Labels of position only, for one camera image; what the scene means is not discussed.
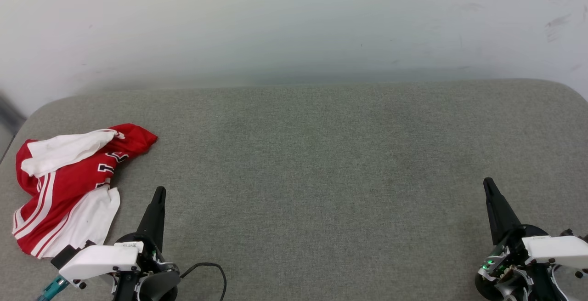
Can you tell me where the teal cable connector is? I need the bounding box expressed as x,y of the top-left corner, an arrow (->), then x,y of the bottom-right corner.
36,275 -> 69,301

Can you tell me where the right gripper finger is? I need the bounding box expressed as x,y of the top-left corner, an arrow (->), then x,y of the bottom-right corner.
482,177 -> 523,246

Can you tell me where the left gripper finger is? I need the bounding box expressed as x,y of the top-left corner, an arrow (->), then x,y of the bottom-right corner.
136,186 -> 167,252

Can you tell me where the thin black cable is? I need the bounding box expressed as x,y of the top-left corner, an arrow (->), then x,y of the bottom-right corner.
179,262 -> 228,301

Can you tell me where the red and white jersey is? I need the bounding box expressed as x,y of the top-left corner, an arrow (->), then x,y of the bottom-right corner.
12,123 -> 158,259

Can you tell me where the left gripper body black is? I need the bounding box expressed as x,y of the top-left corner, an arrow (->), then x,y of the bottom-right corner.
115,232 -> 181,277

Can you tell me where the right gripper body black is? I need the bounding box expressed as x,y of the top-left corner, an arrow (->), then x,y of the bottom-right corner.
479,224 -> 550,277

